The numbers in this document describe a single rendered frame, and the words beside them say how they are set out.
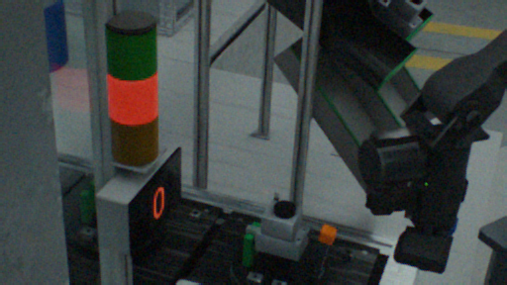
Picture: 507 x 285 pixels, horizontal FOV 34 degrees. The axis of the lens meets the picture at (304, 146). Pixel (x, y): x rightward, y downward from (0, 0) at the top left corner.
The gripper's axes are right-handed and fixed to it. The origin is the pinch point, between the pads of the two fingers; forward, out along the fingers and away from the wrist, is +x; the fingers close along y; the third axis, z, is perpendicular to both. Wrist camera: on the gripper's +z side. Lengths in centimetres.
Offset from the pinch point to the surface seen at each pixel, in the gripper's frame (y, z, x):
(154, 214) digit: 19.2, 28.5, -10.6
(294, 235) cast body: 0.4, 17.6, 2.9
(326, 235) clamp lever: 0.2, 13.3, 1.7
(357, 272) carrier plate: -6.0, 9.5, 12.1
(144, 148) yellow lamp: 19.7, 29.1, -19.4
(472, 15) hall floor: -352, 25, 112
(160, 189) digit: 17.6, 28.4, -13.0
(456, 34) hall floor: -322, 29, 112
